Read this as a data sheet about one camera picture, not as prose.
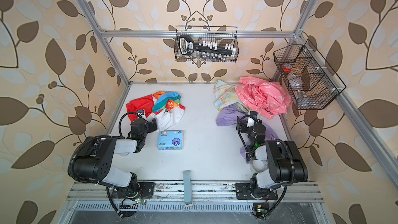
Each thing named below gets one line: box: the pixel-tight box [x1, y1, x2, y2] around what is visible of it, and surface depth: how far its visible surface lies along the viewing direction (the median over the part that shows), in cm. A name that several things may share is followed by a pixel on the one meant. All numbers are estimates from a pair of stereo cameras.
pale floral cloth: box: [213, 79, 249, 111], surface depth 106 cm
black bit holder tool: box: [178, 34, 237, 56], surface depth 85 cm
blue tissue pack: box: [157, 130, 184, 150], surface depth 87 cm
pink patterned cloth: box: [234, 76, 293, 120], surface depth 98 cm
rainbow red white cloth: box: [125, 91, 186, 131], surface depth 100 cm
